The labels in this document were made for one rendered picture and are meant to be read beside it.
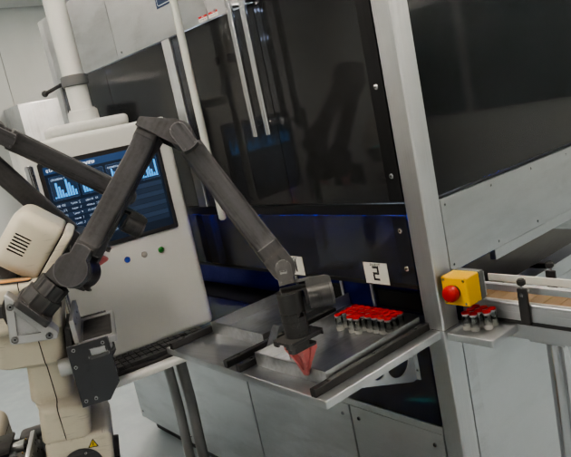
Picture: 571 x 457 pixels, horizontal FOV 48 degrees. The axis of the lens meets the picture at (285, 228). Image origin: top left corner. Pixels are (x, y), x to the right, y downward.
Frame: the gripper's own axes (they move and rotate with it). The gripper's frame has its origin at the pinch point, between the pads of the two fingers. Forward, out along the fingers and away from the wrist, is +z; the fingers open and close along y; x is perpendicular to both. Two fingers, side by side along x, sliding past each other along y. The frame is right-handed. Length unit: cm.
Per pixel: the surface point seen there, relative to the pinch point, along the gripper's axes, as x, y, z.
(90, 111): 93, 7, -71
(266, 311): 51, 29, 2
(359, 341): 4.4, 22.3, 2.5
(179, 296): 87, 19, -3
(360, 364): -7.9, 9.6, 1.1
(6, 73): 541, 136, -148
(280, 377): 8.4, -1.4, 2.6
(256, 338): 31.7, 9.8, 0.6
